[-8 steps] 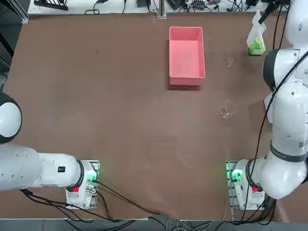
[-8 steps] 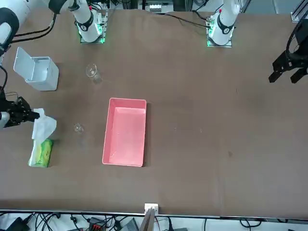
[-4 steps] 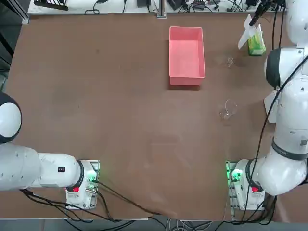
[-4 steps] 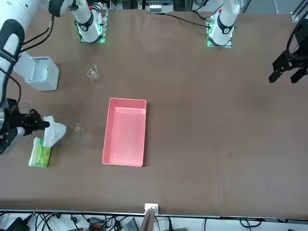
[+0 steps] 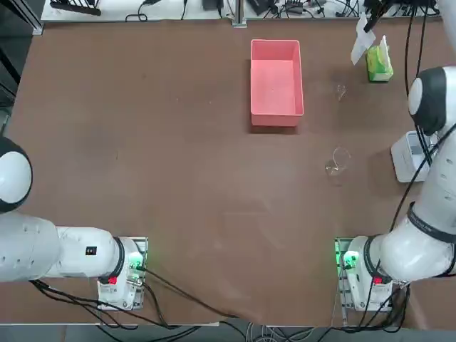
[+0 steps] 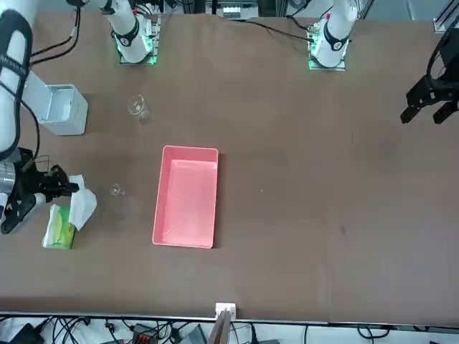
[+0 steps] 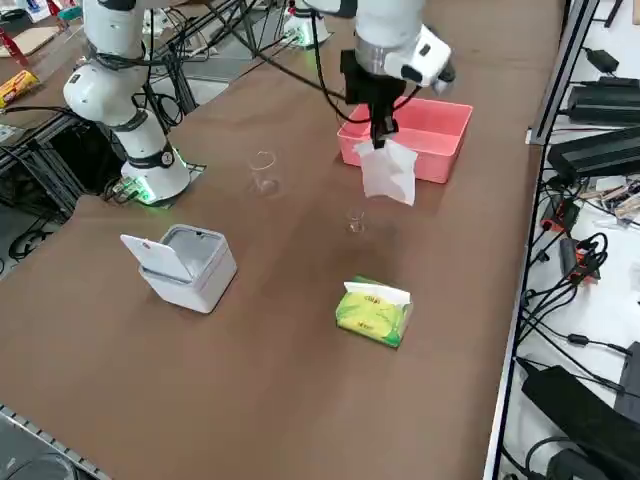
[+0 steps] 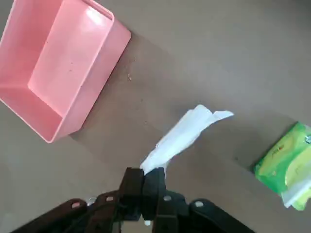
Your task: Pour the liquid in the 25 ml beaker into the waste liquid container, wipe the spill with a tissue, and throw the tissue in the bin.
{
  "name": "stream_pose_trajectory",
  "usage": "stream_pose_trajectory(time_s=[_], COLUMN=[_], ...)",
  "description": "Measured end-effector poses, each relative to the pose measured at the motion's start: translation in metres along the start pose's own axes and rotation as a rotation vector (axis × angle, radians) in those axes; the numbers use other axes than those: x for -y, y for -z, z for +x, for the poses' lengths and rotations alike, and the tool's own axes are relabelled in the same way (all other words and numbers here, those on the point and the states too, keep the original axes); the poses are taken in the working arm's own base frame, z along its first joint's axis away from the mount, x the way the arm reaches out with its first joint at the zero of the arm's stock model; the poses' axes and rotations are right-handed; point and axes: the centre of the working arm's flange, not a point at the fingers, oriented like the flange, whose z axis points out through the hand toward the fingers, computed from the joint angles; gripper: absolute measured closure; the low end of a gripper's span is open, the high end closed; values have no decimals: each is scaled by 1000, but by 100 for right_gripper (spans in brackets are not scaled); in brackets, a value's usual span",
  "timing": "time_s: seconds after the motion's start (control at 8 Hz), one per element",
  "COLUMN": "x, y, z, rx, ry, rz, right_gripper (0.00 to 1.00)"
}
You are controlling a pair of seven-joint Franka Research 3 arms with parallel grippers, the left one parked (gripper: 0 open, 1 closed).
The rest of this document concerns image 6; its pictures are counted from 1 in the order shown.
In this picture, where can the small glass beaker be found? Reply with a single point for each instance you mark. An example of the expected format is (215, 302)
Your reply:
(116, 191)

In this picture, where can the white terminal block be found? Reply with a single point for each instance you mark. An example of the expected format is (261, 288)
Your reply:
(231, 13)

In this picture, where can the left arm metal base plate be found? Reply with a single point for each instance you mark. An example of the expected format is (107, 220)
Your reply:
(342, 67)

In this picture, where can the green tissue pack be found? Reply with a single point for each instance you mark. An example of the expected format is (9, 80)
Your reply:
(57, 233)

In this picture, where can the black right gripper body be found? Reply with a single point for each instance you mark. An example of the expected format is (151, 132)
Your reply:
(30, 179)

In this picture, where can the black power adapter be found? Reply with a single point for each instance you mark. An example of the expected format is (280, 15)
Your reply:
(27, 335)

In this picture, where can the large glass beaker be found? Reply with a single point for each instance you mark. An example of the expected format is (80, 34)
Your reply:
(138, 107)

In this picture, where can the white paper tissue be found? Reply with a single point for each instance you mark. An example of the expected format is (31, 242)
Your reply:
(82, 206)

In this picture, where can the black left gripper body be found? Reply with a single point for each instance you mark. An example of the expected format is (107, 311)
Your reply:
(450, 53)

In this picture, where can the black and orange device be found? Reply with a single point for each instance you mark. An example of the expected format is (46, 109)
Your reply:
(143, 337)

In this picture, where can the pink plastic container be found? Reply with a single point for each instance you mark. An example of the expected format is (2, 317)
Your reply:
(186, 200)

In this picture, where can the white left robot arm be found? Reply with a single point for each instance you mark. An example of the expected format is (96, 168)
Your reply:
(335, 39)

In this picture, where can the aluminium frame post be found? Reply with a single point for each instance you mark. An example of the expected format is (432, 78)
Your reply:
(226, 308)

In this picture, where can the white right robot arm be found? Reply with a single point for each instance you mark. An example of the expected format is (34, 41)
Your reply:
(125, 36)

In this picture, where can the white lidded trash bin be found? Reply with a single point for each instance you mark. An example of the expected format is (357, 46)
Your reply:
(71, 114)

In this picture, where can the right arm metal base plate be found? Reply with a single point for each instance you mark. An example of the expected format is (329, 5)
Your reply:
(156, 46)

